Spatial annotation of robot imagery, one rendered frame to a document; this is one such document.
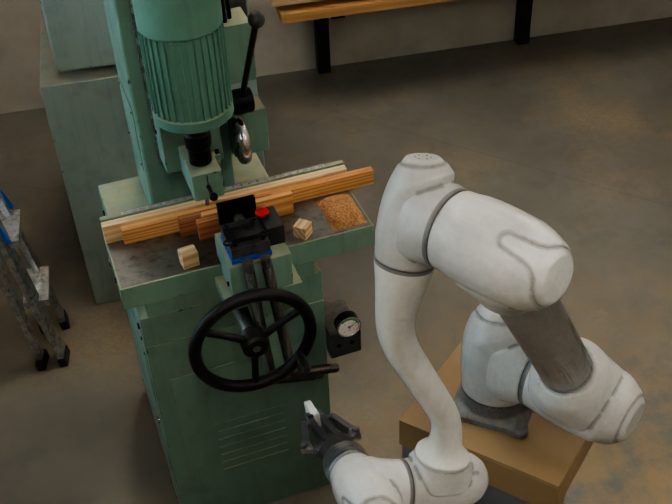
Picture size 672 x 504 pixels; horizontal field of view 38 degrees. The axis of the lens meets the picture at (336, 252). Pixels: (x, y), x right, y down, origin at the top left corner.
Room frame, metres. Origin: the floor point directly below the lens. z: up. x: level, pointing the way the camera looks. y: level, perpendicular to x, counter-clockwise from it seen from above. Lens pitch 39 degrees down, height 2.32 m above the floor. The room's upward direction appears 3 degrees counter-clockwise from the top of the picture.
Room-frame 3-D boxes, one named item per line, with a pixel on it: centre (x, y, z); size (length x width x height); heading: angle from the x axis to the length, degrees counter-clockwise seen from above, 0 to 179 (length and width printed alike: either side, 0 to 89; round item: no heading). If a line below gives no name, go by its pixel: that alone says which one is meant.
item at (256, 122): (2.10, 0.20, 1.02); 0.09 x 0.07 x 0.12; 108
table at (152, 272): (1.79, 0.21, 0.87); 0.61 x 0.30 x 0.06; 108
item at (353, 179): (1.90, 0.20, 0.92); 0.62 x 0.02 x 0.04; 108
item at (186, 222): (1.86, 0.25, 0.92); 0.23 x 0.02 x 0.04; 108
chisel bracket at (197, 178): (1.89, 0.30, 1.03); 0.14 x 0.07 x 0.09; 18
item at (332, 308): (1.82, 0.00, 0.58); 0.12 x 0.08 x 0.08; 18
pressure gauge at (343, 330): (1.75, -0.02, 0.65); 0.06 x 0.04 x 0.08; 108
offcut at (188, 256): (1.72, 0.33, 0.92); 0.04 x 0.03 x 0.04; 115
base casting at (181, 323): (1.99, 0.33, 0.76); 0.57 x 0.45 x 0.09; 18
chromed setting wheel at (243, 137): (2.03, 0.22, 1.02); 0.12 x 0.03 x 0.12; 18
